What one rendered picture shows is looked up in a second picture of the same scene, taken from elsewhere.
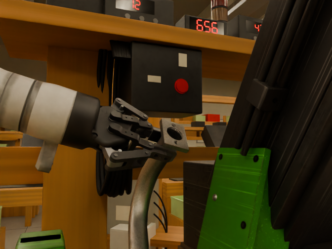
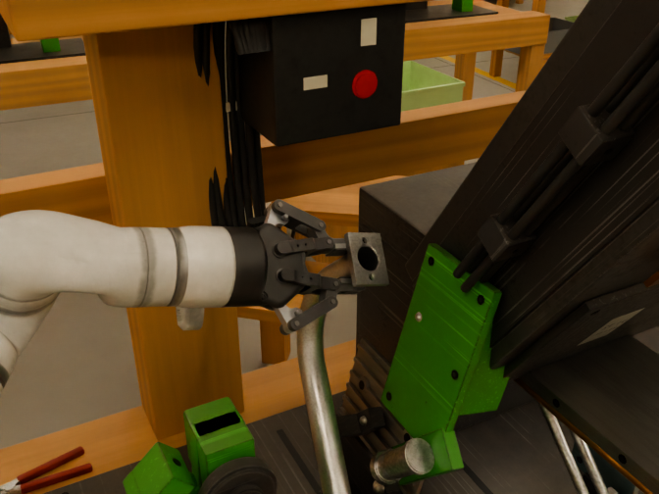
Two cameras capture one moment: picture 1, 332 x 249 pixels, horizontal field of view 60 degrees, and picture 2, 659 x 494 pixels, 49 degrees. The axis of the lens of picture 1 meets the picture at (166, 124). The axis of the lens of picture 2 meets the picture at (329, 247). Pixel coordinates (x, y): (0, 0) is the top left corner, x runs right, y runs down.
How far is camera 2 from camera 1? 0.44 m
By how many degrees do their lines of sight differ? 34
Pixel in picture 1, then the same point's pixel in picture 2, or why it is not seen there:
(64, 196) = not seen: hidden behind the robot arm
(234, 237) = (441, 383)
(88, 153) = (195, 198)
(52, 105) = (210, 281)
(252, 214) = (467, 368)
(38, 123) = (193, 303)
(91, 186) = not seen: hidden behind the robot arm
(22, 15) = (71, 26)
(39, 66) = not seen: outside the picture
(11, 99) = (158, 287)
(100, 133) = (270, 290)
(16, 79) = (156, 256)
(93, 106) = (260, 263)
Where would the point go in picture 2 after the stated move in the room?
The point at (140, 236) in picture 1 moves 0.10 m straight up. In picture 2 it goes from (318, 375) to (317, 299)
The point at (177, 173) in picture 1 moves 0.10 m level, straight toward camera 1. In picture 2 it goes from (342, 178) to (346, 206)
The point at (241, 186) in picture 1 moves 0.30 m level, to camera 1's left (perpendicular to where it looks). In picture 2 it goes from (457, 323) to (164, 339)
